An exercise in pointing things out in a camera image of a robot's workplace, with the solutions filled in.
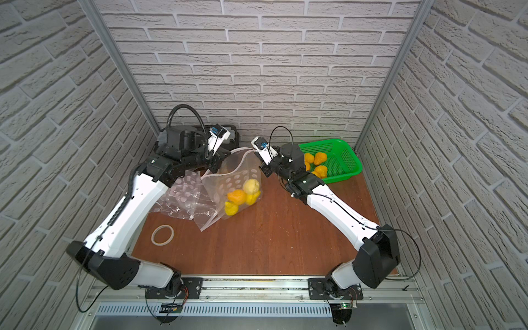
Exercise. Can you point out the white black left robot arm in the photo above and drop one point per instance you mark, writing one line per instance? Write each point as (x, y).
(102, 254)

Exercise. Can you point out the black plastic toolbox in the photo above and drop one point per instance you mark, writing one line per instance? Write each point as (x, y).
(184, 137)

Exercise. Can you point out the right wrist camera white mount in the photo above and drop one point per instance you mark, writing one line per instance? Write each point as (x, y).
(264, 150)

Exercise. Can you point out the dotted zip bag with pears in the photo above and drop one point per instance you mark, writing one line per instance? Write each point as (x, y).
(184, 199)

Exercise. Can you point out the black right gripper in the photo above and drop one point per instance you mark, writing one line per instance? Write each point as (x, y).
(265, 170)

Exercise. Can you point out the green plastic basket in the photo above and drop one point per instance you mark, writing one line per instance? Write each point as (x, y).
(341, 163)

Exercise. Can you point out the orange yellow pear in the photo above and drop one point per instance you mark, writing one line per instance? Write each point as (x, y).
(237, 197)

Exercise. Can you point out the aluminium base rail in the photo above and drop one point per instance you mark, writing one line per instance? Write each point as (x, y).
(253, 296)

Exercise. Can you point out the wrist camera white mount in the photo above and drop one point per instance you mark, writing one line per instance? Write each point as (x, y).
(264, 150)
(218, 134)

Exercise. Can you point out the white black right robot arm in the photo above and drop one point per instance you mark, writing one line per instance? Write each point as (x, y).
(377, 247)

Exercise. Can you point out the clear tape roll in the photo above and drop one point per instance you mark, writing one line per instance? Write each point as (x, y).
(162, 235)

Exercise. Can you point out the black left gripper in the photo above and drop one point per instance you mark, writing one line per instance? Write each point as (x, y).
(213, 160)

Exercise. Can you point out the small yellow pear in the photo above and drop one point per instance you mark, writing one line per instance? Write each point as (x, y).
(252, 198)

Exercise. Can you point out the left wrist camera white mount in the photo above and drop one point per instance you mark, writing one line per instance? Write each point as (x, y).
(218, 134)

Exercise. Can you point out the clear zip bag with pears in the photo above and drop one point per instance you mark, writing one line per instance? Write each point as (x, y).
(241, 165)

